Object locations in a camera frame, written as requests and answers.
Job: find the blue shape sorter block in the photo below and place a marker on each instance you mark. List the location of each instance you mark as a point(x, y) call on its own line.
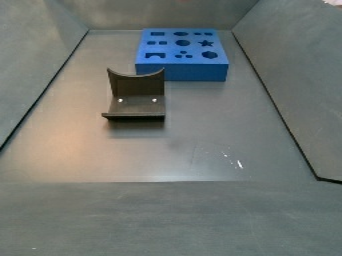
point(188, 53)

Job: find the black curved holder bracket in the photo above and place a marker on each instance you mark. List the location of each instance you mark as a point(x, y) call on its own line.
point(137, 95)

